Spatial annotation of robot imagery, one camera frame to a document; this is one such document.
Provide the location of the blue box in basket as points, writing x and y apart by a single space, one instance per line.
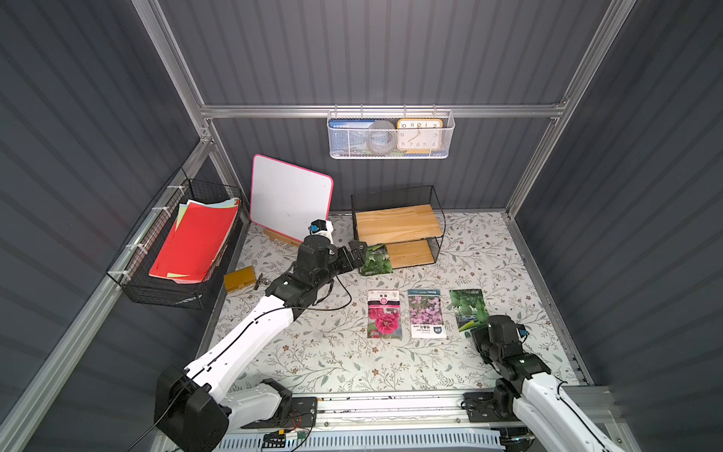
348 138

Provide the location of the yellow square clock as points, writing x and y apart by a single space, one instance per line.
419 135

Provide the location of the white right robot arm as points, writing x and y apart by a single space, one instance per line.
528 391

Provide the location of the pink carnation seed bag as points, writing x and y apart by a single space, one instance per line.
384 314

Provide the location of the yellow sponge block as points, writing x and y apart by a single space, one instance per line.
240 279

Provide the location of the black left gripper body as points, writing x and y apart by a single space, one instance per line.
355 254

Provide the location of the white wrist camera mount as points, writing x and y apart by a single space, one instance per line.
324 228

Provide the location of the green gourd seed bag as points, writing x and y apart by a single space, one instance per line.
377 261
470 308

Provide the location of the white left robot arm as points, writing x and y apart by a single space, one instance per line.
194 408

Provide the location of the black mesh wooden shelf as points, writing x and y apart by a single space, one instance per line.
409 222

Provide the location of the small metal binder clip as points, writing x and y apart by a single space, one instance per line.
261 281

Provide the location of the purple flower seed bag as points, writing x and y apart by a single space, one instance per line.
426 319

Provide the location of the pink framed whiteboard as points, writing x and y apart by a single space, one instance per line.
286 198

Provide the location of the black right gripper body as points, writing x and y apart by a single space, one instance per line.
480 337

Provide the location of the green paper sheets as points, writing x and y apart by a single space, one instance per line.
197 208

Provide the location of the black wire wall basket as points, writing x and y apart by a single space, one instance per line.
132 273

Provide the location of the grey tape roll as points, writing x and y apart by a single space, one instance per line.
381 137

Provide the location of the wooden whiteboard easel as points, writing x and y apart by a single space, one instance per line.
281 238

